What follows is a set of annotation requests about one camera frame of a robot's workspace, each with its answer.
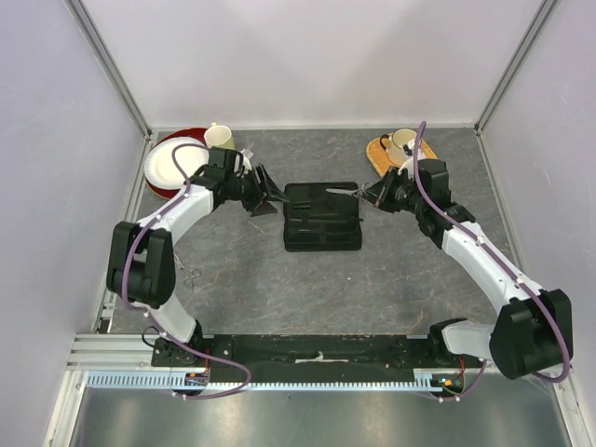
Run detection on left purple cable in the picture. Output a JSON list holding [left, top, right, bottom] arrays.
[[121, 142, 255, 401]]

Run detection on pale yellow cup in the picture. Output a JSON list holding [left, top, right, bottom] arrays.
[[204, 122, 235, 150]]

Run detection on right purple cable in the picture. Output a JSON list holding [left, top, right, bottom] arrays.
[[413, 120, 575, 404]]

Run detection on black zipper tool case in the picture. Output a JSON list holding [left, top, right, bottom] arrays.
[[283, 182, 362, 252]]

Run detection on cream mug black handle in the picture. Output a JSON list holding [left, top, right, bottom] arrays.
[[379, 129, 416, 167]]

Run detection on orange woven coaster mat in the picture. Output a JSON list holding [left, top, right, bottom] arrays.
[[365, 136, 412, 177]]

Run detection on white paper plate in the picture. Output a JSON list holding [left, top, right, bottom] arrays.
[[143, 136, 210, 190]]

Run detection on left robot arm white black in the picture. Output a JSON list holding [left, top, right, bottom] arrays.
[[106, 143, 289, 366]]

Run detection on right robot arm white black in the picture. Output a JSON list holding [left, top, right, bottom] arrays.
[[360, 159, 574, 382]]

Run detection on red round tray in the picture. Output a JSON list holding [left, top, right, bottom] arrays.
[[144, 127, 210, 201]]

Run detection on grey slotted cable duct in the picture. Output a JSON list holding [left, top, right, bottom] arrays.
[[86, 371, 445, 393]]

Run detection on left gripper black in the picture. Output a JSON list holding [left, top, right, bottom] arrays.
[[225, 164, 290, 218]]

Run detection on silver scissors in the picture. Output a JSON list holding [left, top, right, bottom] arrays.
[[174, 253, 200, 291], [326, 184, 371, 201]]

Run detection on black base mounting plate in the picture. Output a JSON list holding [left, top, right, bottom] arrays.
[[153, 332, 485, 386]]

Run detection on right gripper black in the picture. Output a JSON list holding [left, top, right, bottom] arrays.
[[359, 166, 426, 215]]

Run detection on purple cable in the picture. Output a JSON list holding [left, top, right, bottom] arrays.
[[121, 142, 255, 401], [413, 120, 575, 404]]

